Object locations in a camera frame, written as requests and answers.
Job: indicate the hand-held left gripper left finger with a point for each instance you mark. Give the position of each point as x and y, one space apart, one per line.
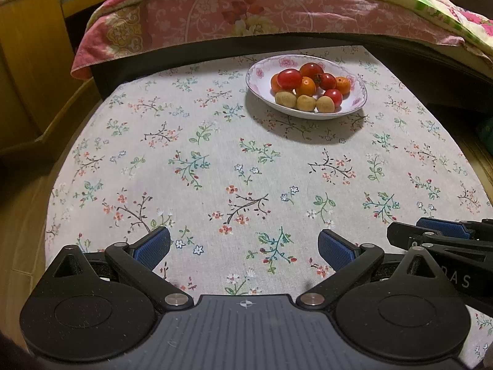
154 246

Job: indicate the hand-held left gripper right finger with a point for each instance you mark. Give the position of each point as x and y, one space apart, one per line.
335 250

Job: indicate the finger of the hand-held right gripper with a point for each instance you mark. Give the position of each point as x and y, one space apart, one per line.
402 233
443 227

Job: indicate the white floral rim plate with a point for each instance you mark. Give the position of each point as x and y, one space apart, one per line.
352 98

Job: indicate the tan longan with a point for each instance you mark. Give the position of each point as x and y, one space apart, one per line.
285 98
325 104
305 102

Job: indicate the red cherry tomato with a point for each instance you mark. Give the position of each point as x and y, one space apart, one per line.
289 78
333 97
328 81

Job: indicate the small orange mandarin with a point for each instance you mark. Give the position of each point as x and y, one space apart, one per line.
274 84
342 84
306 86

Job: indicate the large orange-red tomato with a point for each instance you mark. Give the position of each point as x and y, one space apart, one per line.
311 69

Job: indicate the floral print tablecloth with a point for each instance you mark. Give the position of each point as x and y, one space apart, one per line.
231 154

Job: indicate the yellow wooden cabinet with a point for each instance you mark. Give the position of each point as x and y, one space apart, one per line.
27 65

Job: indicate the pink floral blanket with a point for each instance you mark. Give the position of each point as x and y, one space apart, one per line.
192 11

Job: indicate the dark bed frame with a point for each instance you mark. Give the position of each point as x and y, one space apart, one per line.
423 61

